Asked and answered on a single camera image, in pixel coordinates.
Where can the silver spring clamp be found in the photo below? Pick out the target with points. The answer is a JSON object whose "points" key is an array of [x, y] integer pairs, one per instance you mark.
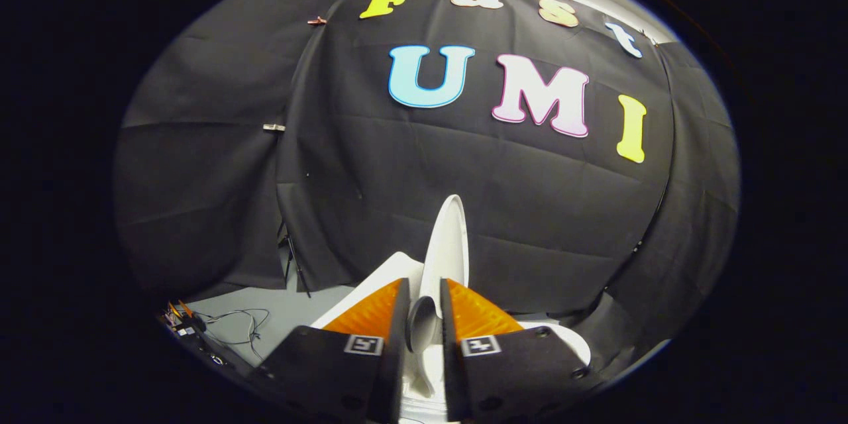
{"points": [[273, 127]]}

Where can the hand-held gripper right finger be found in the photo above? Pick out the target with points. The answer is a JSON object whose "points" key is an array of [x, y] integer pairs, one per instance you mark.
{"points": [[450, 358]]}

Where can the white toilet bowl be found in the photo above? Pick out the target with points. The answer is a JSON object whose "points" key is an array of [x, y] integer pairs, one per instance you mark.
{"points": [[560, 338]]}

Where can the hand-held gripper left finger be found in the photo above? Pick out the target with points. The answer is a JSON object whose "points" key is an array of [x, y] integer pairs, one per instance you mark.
{"points": [[399, 344]]}

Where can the black tripod stand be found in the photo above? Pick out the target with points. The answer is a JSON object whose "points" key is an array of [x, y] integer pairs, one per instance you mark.
{"points": [[293, 258]]}

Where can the small electronic devices pile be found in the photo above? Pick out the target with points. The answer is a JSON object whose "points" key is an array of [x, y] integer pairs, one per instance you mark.
{"points": [[182, 321]]}

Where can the copper spring clamp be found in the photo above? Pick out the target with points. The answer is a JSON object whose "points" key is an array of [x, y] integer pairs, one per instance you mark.
{"points": [[317, 20]]}

